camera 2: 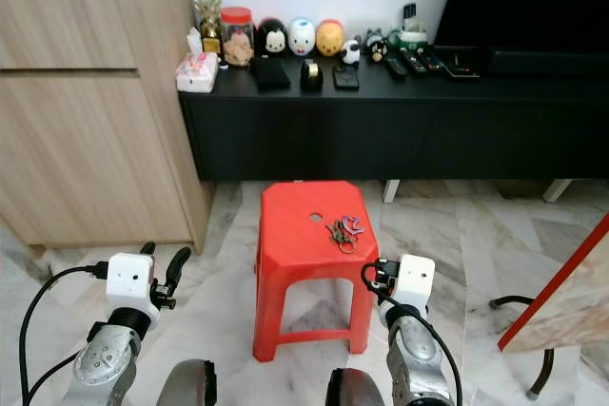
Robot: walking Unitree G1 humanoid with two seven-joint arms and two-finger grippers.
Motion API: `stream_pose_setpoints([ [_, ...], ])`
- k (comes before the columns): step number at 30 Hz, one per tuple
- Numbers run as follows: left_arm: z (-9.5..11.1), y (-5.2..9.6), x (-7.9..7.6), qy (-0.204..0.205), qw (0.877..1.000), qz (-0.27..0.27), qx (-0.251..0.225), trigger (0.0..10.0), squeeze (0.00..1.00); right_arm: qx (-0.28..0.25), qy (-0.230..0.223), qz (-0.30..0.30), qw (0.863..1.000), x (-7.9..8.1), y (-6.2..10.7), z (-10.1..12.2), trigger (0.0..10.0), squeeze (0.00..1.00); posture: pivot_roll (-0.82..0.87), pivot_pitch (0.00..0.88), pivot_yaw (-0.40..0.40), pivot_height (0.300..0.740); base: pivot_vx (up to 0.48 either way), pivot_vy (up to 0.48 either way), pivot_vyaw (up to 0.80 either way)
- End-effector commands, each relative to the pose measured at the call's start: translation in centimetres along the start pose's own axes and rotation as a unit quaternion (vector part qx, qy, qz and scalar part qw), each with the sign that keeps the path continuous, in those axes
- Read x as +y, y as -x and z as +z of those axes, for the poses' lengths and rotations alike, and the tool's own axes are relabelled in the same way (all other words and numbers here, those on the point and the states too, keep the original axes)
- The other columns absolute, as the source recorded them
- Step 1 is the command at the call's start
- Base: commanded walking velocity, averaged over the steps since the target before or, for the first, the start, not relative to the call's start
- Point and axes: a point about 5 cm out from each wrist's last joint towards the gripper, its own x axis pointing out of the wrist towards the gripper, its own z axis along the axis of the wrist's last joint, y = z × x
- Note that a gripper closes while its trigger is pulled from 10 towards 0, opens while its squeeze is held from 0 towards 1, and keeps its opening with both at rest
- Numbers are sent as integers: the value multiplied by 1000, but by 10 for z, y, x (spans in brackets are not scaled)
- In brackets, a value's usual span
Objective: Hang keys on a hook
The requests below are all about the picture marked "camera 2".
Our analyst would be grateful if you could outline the bunch of keys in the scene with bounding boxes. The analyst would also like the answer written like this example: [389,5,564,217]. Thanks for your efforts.
[326,216,366,255]

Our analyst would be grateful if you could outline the dark left robot leg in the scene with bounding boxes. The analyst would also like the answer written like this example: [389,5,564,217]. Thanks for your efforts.
[155,358,218,406]

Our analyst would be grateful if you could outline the dark robot leg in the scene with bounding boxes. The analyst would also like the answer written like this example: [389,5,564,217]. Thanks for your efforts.
[324,367,387,406]
[155,358,218,406]

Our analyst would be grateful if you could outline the red plastic stool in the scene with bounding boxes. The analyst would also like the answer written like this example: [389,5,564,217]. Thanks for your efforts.
[252,181,383,364]

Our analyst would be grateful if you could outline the light wooden cabinet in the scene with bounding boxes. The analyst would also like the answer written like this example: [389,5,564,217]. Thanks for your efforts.
[0,0,213,257]

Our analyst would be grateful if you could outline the pink tissue box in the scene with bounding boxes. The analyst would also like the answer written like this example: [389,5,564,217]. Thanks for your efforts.
[177,28,221,94]

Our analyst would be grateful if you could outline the dark right robot leg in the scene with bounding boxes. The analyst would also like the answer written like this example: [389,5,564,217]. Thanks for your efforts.
[324,367,387,406]

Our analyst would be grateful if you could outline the black wallet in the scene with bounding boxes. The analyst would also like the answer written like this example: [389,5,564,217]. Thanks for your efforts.
[250,56,293,93]

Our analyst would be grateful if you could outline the white console foot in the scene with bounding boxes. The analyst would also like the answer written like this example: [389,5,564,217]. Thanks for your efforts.
[381,180,402,204]
[541,179,575,204]

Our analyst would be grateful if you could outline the red lidded clear jar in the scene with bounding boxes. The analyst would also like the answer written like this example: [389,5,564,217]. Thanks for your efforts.
[219,7,255,68]

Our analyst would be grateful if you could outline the black tape dispenser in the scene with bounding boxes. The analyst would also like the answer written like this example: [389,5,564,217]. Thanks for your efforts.
[300,58,325,93]

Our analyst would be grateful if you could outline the black round mouse doll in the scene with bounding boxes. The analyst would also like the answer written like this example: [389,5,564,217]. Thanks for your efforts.
[255,17,288,57]

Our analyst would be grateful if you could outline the gold trophy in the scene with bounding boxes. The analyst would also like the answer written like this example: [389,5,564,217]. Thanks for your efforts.
[192,0,226,55]

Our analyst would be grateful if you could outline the small black flat pouch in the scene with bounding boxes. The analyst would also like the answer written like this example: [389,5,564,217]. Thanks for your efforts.
[332,64,362,92]

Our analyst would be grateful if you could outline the white round doll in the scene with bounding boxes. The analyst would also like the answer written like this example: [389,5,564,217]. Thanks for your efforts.
[287,17,317,57]

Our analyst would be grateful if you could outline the yellow round doll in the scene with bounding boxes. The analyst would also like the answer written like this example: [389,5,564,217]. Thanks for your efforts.
[316,18,345,57]

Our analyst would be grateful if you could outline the small white panda figure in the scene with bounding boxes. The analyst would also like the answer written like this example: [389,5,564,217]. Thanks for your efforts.
[341,38,362,66]

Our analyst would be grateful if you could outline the black remote control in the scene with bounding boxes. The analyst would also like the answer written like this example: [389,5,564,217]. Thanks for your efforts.
[423,48,451,74]
[383,53,410,80]
[402,49,431,76]

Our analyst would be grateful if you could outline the small black mouse figure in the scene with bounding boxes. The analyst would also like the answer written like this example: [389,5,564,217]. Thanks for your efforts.
[363,29,388,63]

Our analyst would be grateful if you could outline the green holder with remote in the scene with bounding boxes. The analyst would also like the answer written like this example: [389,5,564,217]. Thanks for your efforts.
[390,3,430,51]

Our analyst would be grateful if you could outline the black flat tray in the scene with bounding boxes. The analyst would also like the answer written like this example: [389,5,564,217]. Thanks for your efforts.
[444,47,482,79]

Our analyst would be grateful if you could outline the black metal table leg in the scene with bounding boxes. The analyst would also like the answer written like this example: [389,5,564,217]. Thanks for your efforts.
[489,293,556,401]

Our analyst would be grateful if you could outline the marble pattern folding table top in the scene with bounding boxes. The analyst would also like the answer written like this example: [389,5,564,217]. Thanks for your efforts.
[497,210,609,353]

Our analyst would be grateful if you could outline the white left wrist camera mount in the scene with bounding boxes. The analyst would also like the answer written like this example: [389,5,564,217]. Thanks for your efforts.
[104,251,159,312]

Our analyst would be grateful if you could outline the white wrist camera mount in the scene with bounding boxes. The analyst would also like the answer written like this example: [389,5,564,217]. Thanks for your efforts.
[104,251,159,312]
[392,254,437,312]

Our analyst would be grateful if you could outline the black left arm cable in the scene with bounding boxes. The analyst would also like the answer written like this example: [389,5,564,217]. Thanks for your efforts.
[20,262,108,406]

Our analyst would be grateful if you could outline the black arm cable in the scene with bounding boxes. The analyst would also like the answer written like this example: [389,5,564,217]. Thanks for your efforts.
[360,258,465,406]
[20,262,108,406]

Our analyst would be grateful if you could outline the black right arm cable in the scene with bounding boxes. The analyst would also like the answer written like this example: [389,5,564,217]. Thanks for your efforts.
[360,258,465,406]

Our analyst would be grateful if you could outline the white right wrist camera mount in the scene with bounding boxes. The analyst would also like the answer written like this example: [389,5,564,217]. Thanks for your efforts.
[392,254,437,312]

